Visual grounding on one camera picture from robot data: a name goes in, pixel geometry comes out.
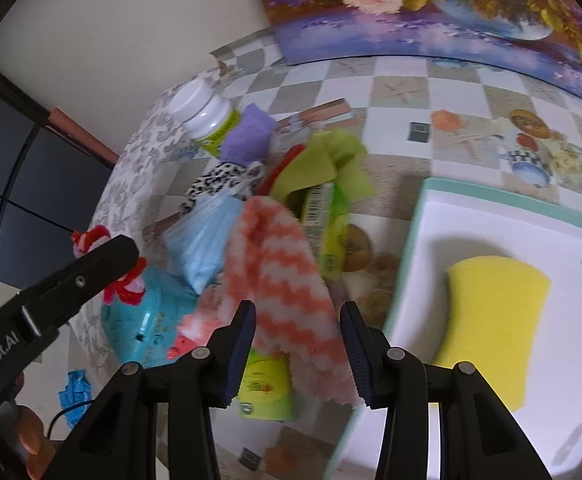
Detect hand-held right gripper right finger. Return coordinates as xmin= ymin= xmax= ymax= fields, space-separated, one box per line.
xmin=340 ymin=301 xmax=554 ymax=480

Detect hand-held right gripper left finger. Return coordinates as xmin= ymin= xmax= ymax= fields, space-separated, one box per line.
xmin=46 ymin=300 xmax=258 ymax=480

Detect floral painting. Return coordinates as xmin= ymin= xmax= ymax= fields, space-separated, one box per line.
xmin=241 ymin=0 xmax=582 ymax=79

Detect red fluffy hair tie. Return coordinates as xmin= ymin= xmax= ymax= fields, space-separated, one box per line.
xmin=71 ymin=225 xmax=148 ymax=307

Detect green tissue pack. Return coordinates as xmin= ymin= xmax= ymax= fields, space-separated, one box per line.
xmin=237 ymin=347 xmax=295 ymax=421

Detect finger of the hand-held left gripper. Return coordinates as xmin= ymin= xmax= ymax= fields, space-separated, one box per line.
xmin=20 ymin=234 xmax=140 ymax=339

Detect turquoise box with red crab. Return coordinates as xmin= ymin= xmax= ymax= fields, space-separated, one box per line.
xmin=101 ymin=265 xmax=208 ymax=367

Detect white tray with teal rim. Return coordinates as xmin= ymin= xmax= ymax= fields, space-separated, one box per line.
xmin=323 ymin=177 xmax=582 ymax=480

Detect black cable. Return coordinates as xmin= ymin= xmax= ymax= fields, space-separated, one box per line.
xmin=46 ymin=399 xmax=94 ymax=442

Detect red hoop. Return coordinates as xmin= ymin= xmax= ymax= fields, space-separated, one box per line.
xmin=258 ymin=144 xmax=308 ymax=194

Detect blue face mask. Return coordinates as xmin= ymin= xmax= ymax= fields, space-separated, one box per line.
xmin=163 ymin=192 xmax=245 ymax=296

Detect yellow sponge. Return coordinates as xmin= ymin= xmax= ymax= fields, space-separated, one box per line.
xmin=433 ymin=255 xmax=553 ymax=411

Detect purple cloth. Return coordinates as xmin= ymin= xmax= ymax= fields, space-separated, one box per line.
xmin=221 ymin=104 xmax=279 ymax=168

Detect leopard print scrunchie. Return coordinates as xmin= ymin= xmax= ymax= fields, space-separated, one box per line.
xmin=181 ymin=161 xmax=264 ymax=216

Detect white bottle with green label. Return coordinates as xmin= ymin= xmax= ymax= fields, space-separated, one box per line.
xmin=167 ymin=77 xmax=244 ymax=158

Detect person's left hand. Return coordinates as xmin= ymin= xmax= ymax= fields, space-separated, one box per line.
xmin=10 ymin=373 xmax=58 ymax=480

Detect blue crumpled cloth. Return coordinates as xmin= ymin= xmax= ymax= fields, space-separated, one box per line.
xmin=59 ymin=370 xmax=94 ymax=429

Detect green gum pack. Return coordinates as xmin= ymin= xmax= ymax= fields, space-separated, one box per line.
xmin=285 ymin=182 xmax=358 ymax=282

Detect light green cloth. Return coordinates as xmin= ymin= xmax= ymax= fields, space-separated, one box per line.
xmin=271 ymin=130 xmax=376 ymax=206

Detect pink white striped towel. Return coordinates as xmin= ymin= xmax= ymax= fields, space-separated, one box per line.
xmin=186 ymin=195 xmax=365 ymax=407

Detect dark cabinet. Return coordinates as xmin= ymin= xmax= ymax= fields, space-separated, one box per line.
xmin=0 ymin=67 xmax=122 ymax=291

